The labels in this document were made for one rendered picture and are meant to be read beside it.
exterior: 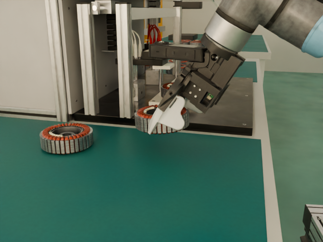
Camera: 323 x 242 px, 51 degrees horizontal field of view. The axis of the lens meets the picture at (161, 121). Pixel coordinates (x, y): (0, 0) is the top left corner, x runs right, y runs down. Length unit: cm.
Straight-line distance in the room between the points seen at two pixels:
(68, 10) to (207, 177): 55
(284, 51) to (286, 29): 578
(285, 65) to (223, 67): 580
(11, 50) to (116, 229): 64
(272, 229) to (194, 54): 32
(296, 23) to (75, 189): 44
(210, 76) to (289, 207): 150
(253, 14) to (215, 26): 6
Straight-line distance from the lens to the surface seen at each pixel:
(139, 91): 104
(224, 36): 58
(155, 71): 125
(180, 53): 63
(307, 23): 58
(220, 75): 61
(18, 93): 101
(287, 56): 638
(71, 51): 92
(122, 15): 84
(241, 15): 58
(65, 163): 69
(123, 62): 85
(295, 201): 210
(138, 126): 67
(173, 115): 62
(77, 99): 95
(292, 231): 186
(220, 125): 83
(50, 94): 95
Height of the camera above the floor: 103
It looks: 18 degrees down
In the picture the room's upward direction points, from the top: straight up
